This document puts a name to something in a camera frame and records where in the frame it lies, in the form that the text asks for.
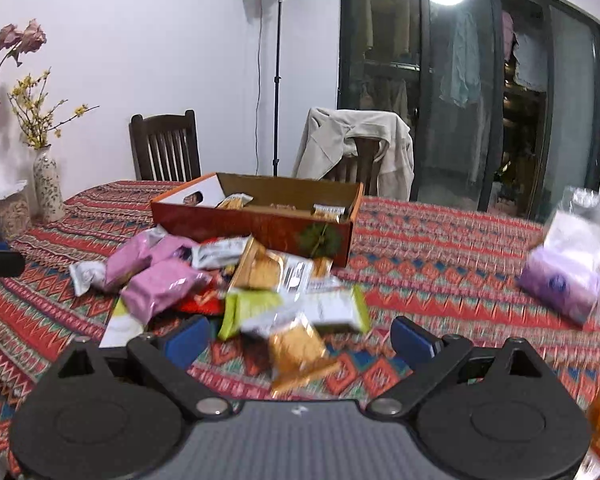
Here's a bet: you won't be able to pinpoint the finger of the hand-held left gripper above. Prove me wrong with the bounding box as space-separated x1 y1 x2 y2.
0 241 26 278

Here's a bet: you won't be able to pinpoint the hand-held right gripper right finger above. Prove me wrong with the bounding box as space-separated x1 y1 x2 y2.
367 316 546 418

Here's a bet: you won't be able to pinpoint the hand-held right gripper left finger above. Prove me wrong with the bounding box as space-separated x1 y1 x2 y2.
57 315 233 418

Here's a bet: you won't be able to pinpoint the red snack packet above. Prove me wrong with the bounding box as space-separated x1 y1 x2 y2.
175 280 228 316

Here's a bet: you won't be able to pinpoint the pink snack packet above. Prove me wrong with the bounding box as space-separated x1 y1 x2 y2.
150 236 201 266
121 261 211 323
105 235 153 291

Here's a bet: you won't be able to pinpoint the green snack packet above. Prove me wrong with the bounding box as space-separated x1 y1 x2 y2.
217 290 286 341
280 285 371 333

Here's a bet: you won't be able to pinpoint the white silver snack packet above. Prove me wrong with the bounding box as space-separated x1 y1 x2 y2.
70 260 108 297

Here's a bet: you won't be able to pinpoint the silver dark-print snack packet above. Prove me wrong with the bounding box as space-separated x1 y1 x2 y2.
191 236 251 270

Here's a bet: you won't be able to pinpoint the white label snack packet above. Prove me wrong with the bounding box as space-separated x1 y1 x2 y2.
305 277 351 296

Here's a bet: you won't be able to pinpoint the clear cracker tray packet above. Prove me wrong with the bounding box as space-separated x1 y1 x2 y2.
228 237 313 293

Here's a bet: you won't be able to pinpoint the orange cracker packet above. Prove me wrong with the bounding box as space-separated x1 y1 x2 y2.
267 315 341 393

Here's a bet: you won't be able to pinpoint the red cardboard box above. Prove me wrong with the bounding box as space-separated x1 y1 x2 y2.
150 172 365 268

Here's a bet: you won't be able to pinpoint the yellow cracker packet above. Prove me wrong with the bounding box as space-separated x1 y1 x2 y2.
215 194 255 211

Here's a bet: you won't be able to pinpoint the white striped snack packet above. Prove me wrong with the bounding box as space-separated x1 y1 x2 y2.
312 205 346 223

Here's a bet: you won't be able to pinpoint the clear jar of seeds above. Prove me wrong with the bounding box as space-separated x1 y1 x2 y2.
0 180 32 241

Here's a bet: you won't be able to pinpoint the patterned red tablecloth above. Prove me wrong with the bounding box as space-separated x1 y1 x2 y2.
0 180 600 476

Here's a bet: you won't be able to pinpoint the floral ceramic vase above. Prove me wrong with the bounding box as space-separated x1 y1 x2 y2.
32 145 66 223

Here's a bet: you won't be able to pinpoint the yellow flower branches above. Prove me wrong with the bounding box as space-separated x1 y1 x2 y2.
7 70 101 151

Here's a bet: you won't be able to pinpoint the purple tissue pack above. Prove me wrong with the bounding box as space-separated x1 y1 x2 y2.
519 247 600 323

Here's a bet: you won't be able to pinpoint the wooden chair with jacket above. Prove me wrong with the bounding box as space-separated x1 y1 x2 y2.
325 137 381 183

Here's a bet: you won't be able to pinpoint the dark wooden chair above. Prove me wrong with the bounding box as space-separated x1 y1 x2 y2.
129 110 202 182

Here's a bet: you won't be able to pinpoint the clear plastic bag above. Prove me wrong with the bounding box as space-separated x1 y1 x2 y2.
517 187 600 332

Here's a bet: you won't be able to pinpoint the beige jacket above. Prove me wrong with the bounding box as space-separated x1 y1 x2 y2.
292 106 415 201

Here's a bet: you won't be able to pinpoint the pink artificial roses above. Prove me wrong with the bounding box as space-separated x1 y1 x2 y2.
0 19 48 127

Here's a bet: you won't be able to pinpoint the sliding glass door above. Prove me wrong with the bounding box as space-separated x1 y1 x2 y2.
337 0 600 221

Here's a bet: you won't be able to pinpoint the black light stand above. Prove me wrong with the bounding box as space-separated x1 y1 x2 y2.
270 0 284 177

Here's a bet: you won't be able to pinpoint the light blue hanging shirt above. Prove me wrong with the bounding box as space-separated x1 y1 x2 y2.
439 7 482 108

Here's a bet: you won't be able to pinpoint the white hanging garment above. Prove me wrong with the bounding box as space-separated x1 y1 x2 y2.
512 32 549 92

